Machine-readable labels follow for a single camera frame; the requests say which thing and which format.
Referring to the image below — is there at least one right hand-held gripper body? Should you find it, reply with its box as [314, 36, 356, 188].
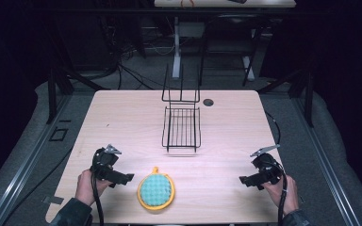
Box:
[250, 144, 286, 186]

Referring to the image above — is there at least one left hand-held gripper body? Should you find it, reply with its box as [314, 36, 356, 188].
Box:
[90, 143, 123, 183]

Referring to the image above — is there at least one round yellow and teal sponge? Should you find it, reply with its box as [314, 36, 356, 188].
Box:
[137, 166, 176, 212]

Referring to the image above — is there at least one person's right hand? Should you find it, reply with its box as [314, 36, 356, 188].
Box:
[261, 174, 300, 217]

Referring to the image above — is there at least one person's left hand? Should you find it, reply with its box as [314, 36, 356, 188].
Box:
[74, 169, 114, 207]

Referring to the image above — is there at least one black tape square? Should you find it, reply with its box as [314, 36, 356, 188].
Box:
[49, 126, 70, 143]

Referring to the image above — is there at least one grey tape strip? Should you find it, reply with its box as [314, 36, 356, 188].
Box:
[41, 195, 65, 205]

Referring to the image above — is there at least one black metal stand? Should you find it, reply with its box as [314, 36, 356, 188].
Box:
[197, 13, 265, 88]

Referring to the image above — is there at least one white desk with metal legs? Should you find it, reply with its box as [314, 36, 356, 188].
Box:
[153, 0, 297, 80]

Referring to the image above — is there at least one left hand-held gripper cable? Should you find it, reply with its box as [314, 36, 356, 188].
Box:
[90, 170, 106, 226]

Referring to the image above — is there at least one hand-held gripper cable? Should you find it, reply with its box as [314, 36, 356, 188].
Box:
[90, 170, 106, 226]
[277, 172, 289, 226]

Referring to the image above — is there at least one right hand-held gripper cable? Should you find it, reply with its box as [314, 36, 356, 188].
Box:
[277, 172, 289, 226]

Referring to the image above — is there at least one thin black cable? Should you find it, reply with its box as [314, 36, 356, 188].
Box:
[265, 110, 282, 146]

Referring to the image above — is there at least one black wire rack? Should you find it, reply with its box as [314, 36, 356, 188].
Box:
[161, 63, 202, 153]

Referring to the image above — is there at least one black metal frame post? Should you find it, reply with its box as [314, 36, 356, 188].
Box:
[45, 67, 76, 125]
[257, 67, 315, 129]

